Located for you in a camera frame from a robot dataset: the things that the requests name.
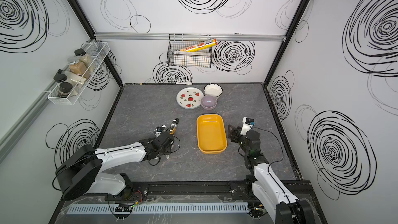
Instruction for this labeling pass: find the white scalloped bowl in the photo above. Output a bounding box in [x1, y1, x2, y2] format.
[204, 84, 223, 99]

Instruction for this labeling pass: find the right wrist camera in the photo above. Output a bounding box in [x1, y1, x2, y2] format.
[240, 117, 255, 136]

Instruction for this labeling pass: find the yellow foil roll box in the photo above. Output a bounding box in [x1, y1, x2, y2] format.
[179, 39, 218, 52]

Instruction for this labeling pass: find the black wire basket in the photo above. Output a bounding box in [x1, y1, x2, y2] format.
[167, 34, 212, 68]

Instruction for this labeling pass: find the white slotted cable duct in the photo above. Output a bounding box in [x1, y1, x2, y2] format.
[66, 202, 250, 215]

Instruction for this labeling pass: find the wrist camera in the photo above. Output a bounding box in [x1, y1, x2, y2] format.
[154, 125, 167, 137]
[240, 117, 255, 136]

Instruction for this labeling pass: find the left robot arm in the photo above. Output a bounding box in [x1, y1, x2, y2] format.
[55, 132, 175, 201]

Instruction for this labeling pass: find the aluminium wall rail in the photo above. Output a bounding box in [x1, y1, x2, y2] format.
[94, 32, 286, 42]

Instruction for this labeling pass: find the spice jar black lid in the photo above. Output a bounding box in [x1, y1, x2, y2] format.
[74, 49, 93, 72]

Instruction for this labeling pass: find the yellow storage box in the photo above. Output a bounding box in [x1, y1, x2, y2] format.
[197, 114, 228, 155]

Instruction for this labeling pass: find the watermelon pattern plate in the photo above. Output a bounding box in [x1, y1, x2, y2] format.
[176, 87, 204, 110]

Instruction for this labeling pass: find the dark spice jar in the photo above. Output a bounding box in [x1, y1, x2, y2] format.
[53, 73, 68, 86]
[58, 82, 73, 98]

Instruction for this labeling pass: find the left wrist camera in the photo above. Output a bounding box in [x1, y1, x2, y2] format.
[154, 125, 167, 137]

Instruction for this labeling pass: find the front dark spice jar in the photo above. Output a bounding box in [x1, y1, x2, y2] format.
[58, 82, 73, 98]

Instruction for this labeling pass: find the clear wall shelf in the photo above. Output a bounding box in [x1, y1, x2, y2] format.
[47, 42, 112, 105]

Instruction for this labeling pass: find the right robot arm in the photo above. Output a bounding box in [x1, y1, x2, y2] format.
[228, 124, 316, 224]

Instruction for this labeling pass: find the white box on shelf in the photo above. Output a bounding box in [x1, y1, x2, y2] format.
[63, 71, 87, 96]

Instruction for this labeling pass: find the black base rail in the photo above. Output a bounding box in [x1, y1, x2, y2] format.
[62, 179, 315, 197]

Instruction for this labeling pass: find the purple bowl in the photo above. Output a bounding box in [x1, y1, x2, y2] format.
[201, 95, 218, 110]

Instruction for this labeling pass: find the brown spice jar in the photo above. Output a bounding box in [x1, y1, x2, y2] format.
[67, 57, 87, 76]

